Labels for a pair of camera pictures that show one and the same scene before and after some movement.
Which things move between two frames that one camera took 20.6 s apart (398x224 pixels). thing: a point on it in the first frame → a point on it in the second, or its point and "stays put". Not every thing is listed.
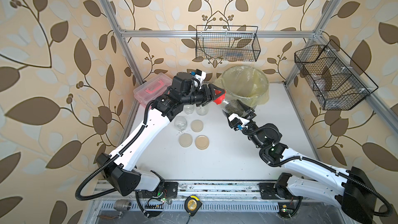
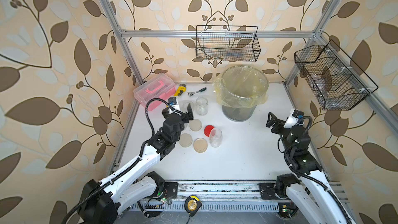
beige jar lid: [197, 125] stays put
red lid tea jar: [231, 107] → [215, 137]
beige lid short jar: [189, 109] stays put
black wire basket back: [235, 43] stays put
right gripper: [250, 110] → [280, 124]
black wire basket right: [337, 83] stays put
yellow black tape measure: [192, 204] stays put
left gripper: [205, 98] → [184, 119]
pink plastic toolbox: [148, 92] stays put
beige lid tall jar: [202, 110] stays put
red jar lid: [218, 100] → [207, 129]
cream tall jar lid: [185, 140] stays put
